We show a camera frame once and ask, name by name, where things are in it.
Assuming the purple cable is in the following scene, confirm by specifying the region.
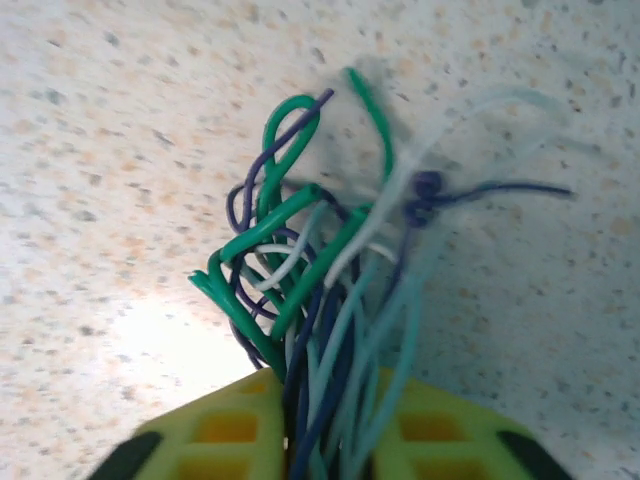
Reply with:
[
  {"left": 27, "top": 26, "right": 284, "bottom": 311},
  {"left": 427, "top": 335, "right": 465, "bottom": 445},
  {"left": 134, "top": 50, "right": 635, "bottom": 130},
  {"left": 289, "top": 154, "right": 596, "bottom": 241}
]
[
  {"left": 287, "top": 169, "right": 574, "bottom": 480},
  {"left": 227, "top": 88, "right": 335, "bottom": 369}
]

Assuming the white cable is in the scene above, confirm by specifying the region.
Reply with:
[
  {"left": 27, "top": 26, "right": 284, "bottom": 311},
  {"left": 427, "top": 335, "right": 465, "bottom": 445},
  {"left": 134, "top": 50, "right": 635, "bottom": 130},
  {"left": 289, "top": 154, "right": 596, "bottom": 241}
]
[
  {"left": 299, "top": 199, "right": 432, "bottom": 480},
  {"left": 324, "top": 84, "right": 601, "bottom": 292},
  {"left": 247, "top": 243, "right": 312, "bottom": 291}
]

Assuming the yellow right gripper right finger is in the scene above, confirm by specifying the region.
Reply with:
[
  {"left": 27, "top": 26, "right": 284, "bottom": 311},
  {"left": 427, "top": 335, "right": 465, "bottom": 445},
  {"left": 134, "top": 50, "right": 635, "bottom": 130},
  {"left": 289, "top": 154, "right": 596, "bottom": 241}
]
[{"left": 370, "top": 367, "right": 576, "bottom": 480}]

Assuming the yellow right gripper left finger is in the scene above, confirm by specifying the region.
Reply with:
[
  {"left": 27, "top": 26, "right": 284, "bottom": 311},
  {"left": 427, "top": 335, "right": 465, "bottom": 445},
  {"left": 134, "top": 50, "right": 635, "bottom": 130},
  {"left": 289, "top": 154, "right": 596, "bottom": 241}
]
[{"left": 92, "top": 370, "right": 290, "bottom": 480}]

